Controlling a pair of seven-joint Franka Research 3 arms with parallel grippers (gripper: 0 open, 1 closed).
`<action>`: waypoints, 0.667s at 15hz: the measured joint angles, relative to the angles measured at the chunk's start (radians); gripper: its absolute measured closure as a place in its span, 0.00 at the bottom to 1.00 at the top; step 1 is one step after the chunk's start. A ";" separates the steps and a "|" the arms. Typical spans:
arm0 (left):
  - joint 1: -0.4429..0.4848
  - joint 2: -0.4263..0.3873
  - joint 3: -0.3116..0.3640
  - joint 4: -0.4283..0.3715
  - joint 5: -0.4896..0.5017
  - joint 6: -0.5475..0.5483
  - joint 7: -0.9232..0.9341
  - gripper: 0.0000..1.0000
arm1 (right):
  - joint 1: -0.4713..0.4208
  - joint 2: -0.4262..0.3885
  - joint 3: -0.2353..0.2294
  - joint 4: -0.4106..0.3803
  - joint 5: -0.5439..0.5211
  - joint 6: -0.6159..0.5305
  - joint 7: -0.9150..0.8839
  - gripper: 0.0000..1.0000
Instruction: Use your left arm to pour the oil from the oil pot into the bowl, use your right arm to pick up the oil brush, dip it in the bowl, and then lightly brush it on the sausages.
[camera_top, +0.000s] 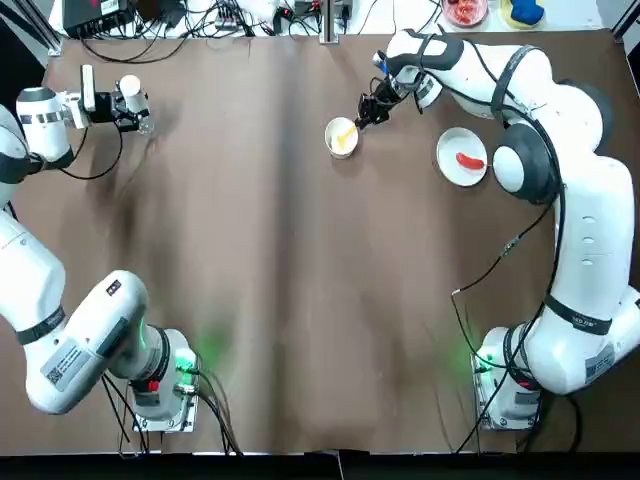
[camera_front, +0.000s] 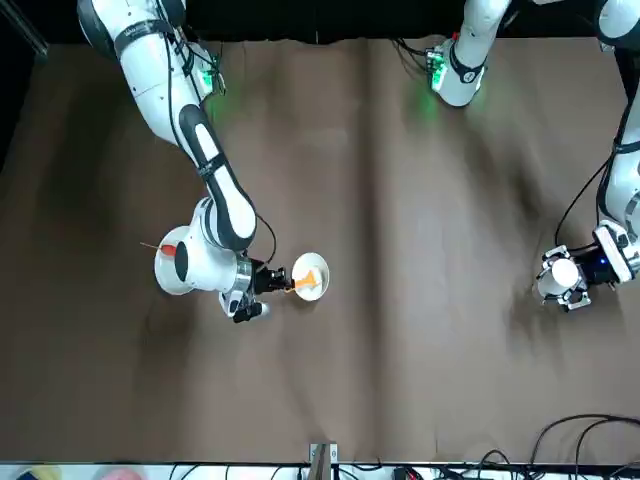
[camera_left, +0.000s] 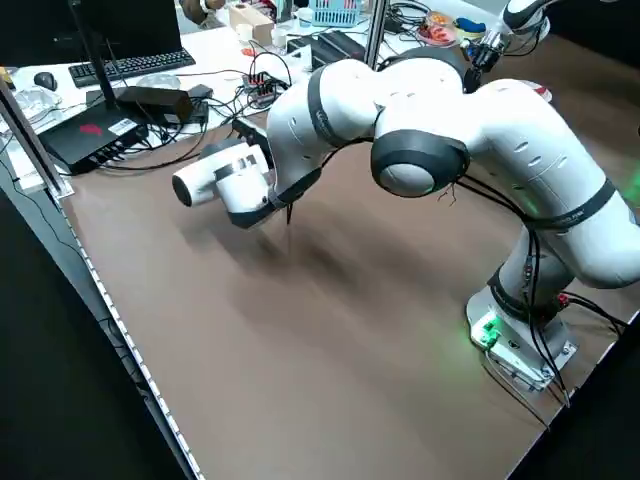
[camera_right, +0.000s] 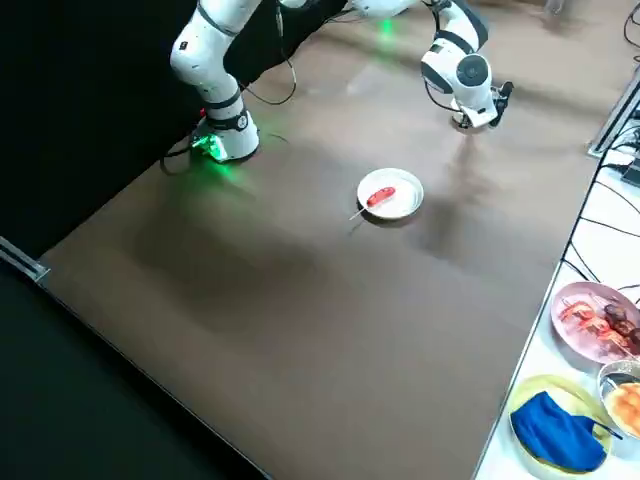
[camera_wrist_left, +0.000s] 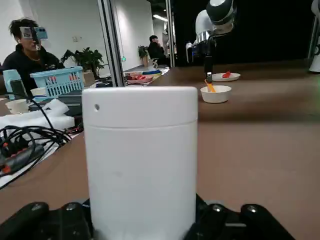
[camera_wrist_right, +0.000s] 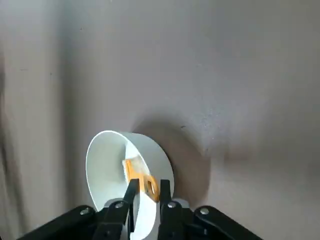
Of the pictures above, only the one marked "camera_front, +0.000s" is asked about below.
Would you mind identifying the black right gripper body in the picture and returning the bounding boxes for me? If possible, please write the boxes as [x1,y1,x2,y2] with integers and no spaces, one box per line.
[248,258,275,295]

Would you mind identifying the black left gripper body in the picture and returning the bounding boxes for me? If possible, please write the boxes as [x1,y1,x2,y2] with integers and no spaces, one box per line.
[574,245,615,289]

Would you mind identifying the white oil pot glass base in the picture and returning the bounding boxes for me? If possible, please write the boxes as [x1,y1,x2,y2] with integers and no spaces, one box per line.
[538,255,582,297]

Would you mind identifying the orange oil brush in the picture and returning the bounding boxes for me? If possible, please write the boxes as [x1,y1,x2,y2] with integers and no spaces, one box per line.
[282,268,322,294]

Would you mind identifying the white bowl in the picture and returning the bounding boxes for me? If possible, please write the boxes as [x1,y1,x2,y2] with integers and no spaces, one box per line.
[291,251,333,303]

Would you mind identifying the red sausage on stick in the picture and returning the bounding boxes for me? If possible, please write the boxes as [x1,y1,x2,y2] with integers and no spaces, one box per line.
[139,241,178,258]

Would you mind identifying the pink plate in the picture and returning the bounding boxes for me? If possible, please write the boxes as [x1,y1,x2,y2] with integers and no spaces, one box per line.
[93,464,147,480]

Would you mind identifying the yellow plate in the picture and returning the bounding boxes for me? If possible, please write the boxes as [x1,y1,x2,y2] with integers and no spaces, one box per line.
[13,464,62,480]

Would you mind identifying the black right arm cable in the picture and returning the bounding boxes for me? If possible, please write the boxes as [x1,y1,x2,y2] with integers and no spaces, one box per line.
[159,19,280,274]

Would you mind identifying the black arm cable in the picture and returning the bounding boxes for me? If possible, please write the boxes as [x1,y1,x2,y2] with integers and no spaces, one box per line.
[553,44,640,251]
[159,19,280,274]

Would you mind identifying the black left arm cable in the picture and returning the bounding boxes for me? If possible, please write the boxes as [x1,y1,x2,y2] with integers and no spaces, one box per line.
[553,44,640,251]

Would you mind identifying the black desk cable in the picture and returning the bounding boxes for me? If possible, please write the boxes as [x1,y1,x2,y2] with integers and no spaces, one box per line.
[528,412,640,480]

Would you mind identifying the aluminium post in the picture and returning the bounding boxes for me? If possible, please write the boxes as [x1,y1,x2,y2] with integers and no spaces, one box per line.
[308,441,340,480]

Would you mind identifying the aluminium frame rail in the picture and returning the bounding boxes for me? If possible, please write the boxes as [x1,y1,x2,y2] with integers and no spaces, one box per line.
[0,0,50,57]

